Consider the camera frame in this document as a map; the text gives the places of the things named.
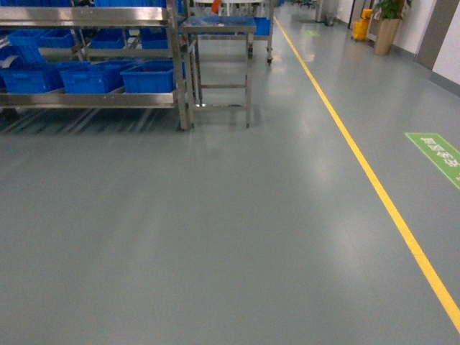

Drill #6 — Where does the tall potted plant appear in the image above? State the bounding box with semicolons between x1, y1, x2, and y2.
373;0;412;56

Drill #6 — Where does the steel flow rack shelf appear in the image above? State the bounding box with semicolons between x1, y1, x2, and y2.
1;1;190;130

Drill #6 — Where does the small steel table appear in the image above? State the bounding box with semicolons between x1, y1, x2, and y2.
180;16;256;127

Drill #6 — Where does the yellow mop bucket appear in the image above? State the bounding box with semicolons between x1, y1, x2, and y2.
351;9;373;42

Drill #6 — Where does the blue bin with red parts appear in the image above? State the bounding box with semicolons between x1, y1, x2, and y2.
120;60;175;93

